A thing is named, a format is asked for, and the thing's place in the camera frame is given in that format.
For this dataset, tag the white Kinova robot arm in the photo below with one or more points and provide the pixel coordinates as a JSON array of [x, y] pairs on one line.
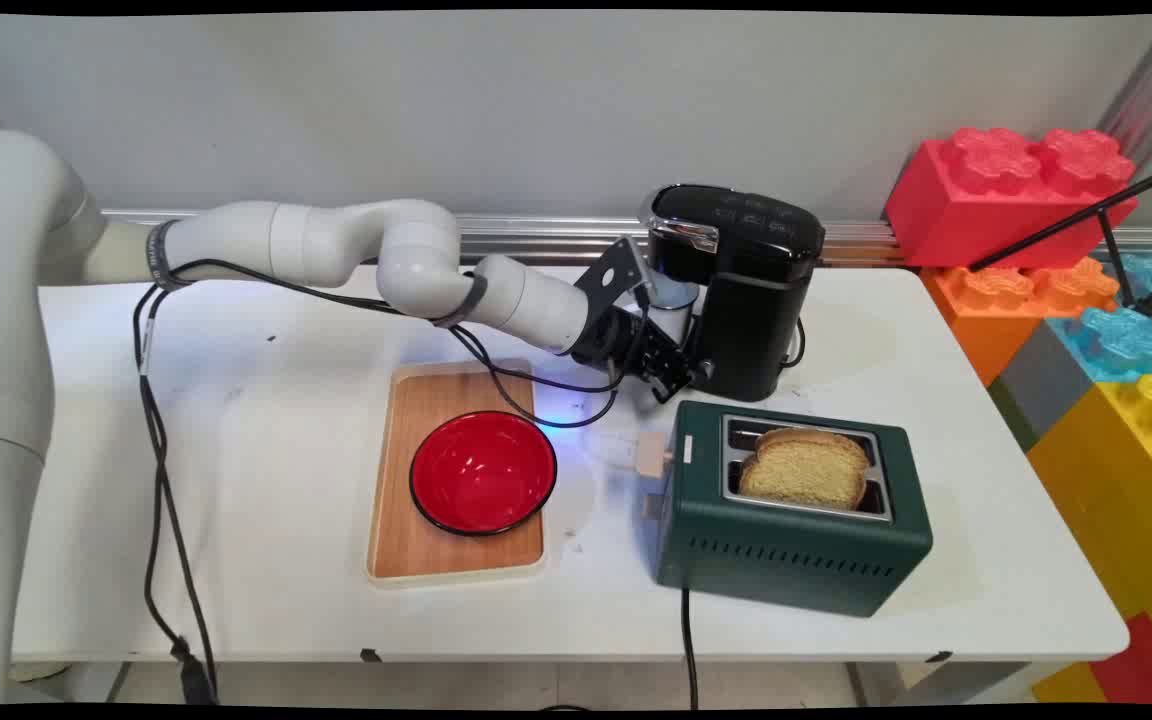
[[26, 300]]

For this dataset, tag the red bowl with black rim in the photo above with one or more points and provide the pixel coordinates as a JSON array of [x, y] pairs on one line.
[[481, 475]]

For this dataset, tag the aluminium wall rail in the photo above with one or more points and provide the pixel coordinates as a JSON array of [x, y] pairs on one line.
[[536, 232]]

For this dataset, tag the dark green toaster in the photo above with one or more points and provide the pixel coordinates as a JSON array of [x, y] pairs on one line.
[[786, 560]]

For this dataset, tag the big yellow toy brick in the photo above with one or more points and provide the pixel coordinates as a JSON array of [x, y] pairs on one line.
[[1116, 500]]

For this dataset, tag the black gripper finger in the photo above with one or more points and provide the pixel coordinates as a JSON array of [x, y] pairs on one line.
[[692, 368], [666, 388]]

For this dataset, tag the black coffee machine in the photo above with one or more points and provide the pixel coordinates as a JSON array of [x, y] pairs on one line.
[[756, 300]]

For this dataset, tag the big orange toy brick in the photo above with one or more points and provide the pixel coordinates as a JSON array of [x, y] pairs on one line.
[[986, 320]]

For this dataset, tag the big gray toy brick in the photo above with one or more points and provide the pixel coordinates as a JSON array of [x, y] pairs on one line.
[[1041, 385]]

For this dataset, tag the low red toy brick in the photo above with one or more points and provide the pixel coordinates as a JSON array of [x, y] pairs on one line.
[[1146, 665]]

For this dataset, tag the black tripod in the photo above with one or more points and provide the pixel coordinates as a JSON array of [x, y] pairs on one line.
[[1111, 215]]

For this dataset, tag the beige toaster lever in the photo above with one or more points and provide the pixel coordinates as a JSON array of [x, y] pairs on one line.
[[653, 455]]

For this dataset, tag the big light blue toy brick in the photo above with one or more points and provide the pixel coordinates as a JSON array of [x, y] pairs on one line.
[[1131, 340]]

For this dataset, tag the gray table leg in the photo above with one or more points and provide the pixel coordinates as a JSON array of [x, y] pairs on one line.
[[876, 685]]

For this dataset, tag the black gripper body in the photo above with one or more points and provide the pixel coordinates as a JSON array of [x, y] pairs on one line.
[[621, 345]]

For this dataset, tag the white enamel mug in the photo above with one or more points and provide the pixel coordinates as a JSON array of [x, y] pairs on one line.
[[676, 310]]

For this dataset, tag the toast bread slice, mostly hidden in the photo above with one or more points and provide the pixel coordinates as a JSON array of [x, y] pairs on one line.
[[821, 436]]

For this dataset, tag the gray wrist camera on bracket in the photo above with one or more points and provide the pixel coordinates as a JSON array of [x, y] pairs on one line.
[[614, 275]]

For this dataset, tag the big red toy brick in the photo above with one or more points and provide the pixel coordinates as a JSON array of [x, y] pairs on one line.
[[996, 200]]

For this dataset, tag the wooden tray with white rim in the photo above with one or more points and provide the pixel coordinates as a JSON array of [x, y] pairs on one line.
[[406, 540]]

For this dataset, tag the large toast bread slice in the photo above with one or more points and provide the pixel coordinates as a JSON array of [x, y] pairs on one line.
[[804, 478]]

